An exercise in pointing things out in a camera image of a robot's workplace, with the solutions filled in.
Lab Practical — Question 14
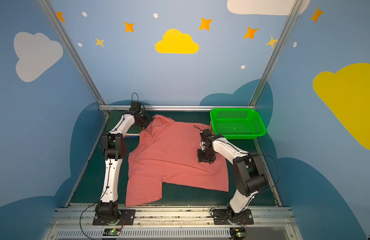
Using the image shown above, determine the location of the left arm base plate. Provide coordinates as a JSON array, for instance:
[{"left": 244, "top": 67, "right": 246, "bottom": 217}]
[{"left": 92, "top": 209, "right": 136, "bottom": 226}]

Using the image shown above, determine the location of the right aluminium frame post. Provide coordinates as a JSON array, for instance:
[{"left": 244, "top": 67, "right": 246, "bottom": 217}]
[{"left": 249, "top": 0, "right": 304, "bottom": 109}]

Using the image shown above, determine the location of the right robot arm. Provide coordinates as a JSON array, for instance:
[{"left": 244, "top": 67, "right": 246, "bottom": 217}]
[{"left": 197, "top": 129, "right": 267, "bottom": 222}]

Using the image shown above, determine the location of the right controller board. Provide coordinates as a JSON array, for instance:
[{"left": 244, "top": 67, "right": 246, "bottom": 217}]
[{"left": 229, "top": 228, "right": 247, "bottom": 240}]

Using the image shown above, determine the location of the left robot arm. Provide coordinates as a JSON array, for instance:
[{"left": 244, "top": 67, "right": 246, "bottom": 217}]
[{"left": 93, "top": 101, "right": 150, "bottom": 226}]

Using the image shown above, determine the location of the controller board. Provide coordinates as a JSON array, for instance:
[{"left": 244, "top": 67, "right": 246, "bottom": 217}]
[
  {"left": 229, "top": 228, "right": 247, "bottom": 240},
  {"left": 103, "top": 228, "right": 122, "bottom": 237}
]

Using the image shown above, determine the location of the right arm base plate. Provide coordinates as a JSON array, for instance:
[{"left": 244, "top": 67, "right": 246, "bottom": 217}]
[{"left": 209, "top": 208, "right": 254, "bottom": 226}]

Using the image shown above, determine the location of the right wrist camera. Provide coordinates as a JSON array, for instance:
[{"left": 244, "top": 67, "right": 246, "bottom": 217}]
[{"left": 200, "top": 140, "right": 208, "bottom": 151}]

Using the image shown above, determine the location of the aluminium frame post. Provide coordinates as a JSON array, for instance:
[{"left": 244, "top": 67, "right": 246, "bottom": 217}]
[
  {"left": 249, "top": 0, "right": 304, "bottom": 109},
  {"left": 38, "top": 0, "right": 106, "bottom": 105}
]

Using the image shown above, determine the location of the aluminium front rail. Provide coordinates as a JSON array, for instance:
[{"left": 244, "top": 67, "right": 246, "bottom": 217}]
[{"left": 42, "top": 204, "right": 302, "bottom": 240}]

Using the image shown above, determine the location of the pink red t-shirt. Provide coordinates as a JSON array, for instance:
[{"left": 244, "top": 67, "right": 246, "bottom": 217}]
[{"left": 126, "top": 115, "right": 229, "bottom": 207}]

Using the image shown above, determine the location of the rear aluminium frame bar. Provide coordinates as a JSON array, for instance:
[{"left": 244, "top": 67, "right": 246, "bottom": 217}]
[{"left": 99, "top": 105, "right": 256, "bottom": 112}]

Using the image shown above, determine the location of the left controller board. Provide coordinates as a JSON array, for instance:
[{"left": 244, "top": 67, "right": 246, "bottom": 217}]
[{"left": 103, "top": 228, "right": 122, "bottom": 237}]

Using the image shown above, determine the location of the green plastic basket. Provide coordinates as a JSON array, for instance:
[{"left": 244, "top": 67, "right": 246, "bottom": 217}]
[{"left": 210, "top": 108, "right": 267, "bottom": 140}]

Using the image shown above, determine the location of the left aluminium frame post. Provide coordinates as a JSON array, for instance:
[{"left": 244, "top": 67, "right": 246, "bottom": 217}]
[{"left": 38, "top": 0, "right": 106, "bottom": 105}]

